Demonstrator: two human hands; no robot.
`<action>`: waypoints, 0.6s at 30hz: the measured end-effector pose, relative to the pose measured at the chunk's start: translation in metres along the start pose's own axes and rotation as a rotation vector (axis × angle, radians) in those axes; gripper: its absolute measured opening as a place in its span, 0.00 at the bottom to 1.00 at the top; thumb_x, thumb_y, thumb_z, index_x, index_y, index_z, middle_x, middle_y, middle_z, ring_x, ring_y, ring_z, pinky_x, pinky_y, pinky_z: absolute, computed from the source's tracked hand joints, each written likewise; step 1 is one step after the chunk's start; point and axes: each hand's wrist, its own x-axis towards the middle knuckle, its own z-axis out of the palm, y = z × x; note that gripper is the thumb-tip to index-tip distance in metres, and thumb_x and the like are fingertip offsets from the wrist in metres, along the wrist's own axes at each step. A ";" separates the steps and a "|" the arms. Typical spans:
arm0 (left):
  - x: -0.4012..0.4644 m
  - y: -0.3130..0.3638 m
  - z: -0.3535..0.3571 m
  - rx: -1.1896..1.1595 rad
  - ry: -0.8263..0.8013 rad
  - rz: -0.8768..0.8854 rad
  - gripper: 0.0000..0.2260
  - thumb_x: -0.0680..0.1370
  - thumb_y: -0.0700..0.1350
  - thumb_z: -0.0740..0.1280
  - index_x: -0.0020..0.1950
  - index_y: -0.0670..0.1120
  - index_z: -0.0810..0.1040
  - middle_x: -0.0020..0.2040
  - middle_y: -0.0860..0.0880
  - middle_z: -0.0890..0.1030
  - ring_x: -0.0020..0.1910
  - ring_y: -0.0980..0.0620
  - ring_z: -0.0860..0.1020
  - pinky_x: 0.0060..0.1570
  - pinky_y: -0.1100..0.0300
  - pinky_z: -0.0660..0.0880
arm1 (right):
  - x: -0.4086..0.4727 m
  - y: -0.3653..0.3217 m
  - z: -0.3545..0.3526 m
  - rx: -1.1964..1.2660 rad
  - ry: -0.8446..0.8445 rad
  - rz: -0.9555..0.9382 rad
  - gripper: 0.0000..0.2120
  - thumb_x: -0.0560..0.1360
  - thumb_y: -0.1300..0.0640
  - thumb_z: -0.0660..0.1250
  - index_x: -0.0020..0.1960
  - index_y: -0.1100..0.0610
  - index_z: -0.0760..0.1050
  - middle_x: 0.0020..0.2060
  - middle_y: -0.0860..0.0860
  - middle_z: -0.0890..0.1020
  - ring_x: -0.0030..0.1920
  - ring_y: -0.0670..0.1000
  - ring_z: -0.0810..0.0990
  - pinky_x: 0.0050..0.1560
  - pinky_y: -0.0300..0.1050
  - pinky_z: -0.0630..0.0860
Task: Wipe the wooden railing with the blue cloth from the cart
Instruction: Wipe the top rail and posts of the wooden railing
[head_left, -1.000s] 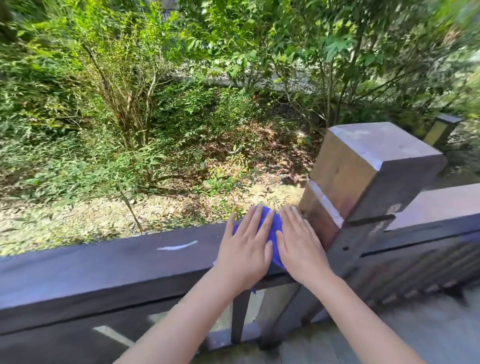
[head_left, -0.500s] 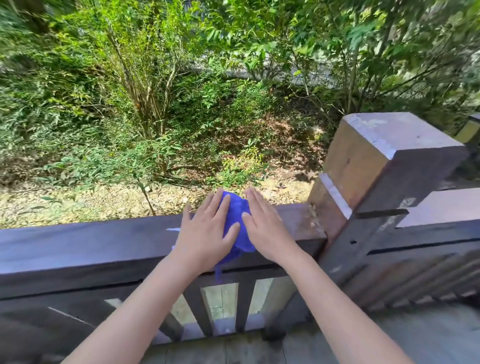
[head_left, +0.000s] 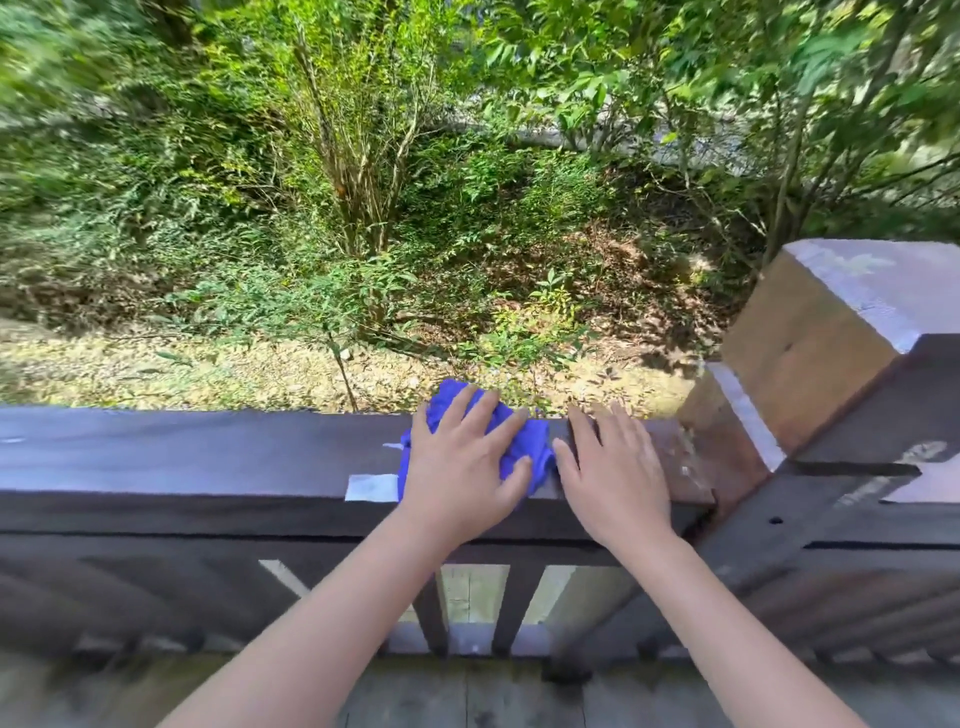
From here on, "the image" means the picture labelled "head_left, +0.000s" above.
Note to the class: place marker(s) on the person's right forearm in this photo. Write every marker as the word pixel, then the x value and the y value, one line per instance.
pixel 720 637

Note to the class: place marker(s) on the green shrub thicket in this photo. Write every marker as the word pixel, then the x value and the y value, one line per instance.
pixel 360 187

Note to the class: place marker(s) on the dark wooden railing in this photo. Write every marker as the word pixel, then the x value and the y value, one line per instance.
pixel 187 457

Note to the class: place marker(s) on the person's left hand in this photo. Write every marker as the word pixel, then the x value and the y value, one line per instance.
pixel 450 480

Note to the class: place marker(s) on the person's left forearm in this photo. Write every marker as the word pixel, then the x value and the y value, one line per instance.
pixel 322 637

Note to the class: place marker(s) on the blue cleaning cloth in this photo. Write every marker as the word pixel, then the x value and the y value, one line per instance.
pixel 536 448

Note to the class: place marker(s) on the person's right hand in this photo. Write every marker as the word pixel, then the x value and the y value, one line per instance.
pixel 615 487

